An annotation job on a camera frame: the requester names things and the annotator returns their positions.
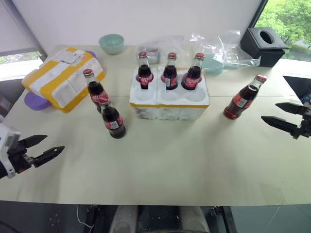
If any mint green plastic container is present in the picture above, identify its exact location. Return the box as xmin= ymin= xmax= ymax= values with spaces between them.
xmin=201 ymin=56 xmax=241 ymax=76

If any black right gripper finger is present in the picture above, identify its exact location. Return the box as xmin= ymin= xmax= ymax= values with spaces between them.
xmin=260 ymin=116 xmax=301 ymax=137
xmin=275 ymin=102 xmax=308 ymax=115

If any white roller blind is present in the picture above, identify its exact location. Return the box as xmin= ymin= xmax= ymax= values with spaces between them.
xmin=0 ymin=0 xmax=34 ymax=53

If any black tissue box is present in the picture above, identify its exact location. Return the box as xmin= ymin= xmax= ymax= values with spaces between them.
xmin=240 ymin=27 xmax=290 ymax=67

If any white thin cable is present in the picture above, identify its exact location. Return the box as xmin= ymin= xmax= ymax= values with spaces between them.
xmin=76 ymin=204 xmax=95 ymax=229

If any clear plastic bag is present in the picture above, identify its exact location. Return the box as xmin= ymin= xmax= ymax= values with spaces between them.
xmin=137 ymin=34 xmax=186 ymax=65
xmin=189 ymin=30 xmax=261 ymax=70

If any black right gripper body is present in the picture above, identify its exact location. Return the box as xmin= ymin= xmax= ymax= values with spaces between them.
xmin=292 ymin=106 xmax=311 ymax=140

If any glass cola bottle red cap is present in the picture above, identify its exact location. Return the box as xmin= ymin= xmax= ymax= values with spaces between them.
xmin=223 ymin=74 xmax=268 ymax=121
xmin=99 ymin=99 xmax=127 ymax=140
xmin=160 ymin=52 xmax=179 ymax=91
xmin=83 ymin=68 xmax=110 ymax=114
xmin=180 ymin=53 xmax=206 ymax=91
xmin=136 ymin=51 xmax=155 ymax=90

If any white styrofoam bottle holder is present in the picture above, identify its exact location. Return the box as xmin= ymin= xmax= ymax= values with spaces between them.
xmin=129 ymin=66 xmax=210 ymax=121

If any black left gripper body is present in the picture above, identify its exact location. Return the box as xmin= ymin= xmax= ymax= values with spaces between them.
xmin=7 ymin=142 xmax=35 ymax=174

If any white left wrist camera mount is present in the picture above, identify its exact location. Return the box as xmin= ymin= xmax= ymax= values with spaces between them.
xmin=0 ymin=123 xmax=21 ymax=179

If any black table leg frame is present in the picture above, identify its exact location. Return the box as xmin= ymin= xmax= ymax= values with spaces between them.
xmin=210 ymin=205 xmax=237 ymax=233
xmin=84 ymin=205 xmax=101 ymax=233

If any mint green bowl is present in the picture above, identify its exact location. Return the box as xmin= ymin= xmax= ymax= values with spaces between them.
xmin=98 ymin=33 xmax=125 ymax=55

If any styrofoam box with yellow tape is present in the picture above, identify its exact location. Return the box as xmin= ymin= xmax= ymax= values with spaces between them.
xmin=21 ymin=47 xmax=106 ymax=114

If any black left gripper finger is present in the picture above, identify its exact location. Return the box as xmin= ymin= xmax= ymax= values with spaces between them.
xmin=18 ymin=134 xmax=48 ymax=150
xmin=32 ymin=146 xmax=66 ymax=168

